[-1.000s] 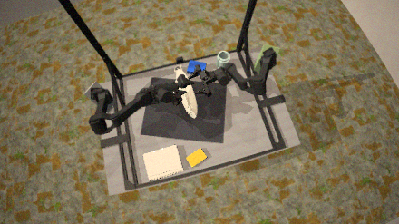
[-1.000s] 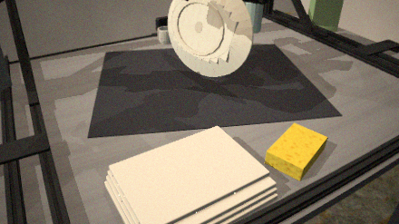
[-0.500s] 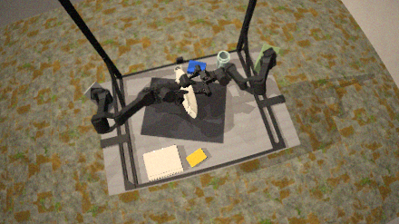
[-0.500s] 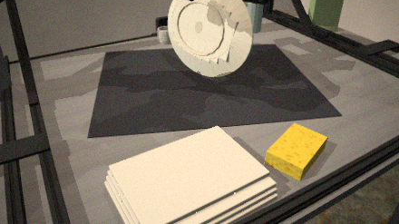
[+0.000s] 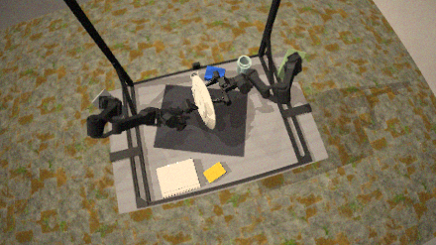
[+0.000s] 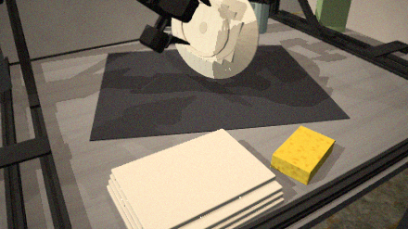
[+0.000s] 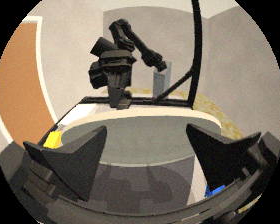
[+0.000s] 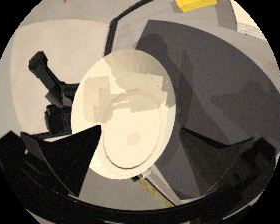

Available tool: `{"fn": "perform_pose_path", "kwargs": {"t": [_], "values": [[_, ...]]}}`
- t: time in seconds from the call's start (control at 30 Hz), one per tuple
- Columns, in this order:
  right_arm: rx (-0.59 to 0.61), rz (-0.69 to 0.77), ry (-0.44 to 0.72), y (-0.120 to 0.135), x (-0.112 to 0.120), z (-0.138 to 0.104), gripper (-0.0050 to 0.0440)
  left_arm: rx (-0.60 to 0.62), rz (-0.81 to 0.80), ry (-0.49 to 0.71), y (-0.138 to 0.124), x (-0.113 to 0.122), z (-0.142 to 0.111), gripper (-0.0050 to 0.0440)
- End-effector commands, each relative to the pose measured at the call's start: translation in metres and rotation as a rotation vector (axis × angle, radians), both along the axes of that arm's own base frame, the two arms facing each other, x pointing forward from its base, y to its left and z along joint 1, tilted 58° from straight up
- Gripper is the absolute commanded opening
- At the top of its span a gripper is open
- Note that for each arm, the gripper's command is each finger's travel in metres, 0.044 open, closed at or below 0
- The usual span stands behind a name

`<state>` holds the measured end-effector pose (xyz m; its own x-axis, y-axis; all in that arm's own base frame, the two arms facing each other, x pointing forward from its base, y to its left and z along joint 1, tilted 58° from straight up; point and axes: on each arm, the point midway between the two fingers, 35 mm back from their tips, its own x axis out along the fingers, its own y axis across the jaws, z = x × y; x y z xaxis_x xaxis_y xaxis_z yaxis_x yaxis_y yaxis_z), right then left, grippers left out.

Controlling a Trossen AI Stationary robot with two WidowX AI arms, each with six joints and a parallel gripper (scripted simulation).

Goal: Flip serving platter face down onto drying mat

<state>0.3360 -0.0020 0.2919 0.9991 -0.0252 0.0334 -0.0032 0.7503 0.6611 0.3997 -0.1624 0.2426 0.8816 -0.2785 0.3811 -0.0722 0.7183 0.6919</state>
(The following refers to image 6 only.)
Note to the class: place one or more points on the dark grey flat mat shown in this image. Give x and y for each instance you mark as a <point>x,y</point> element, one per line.
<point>146,93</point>

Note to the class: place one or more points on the cream round platter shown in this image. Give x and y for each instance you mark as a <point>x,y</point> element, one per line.
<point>223,38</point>

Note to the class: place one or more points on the yellow sponge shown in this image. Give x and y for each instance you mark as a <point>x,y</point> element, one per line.
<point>302,155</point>

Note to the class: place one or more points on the white cup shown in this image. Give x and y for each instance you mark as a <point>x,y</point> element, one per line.
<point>168,30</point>

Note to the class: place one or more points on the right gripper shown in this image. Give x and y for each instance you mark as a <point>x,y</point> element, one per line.
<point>154,37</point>

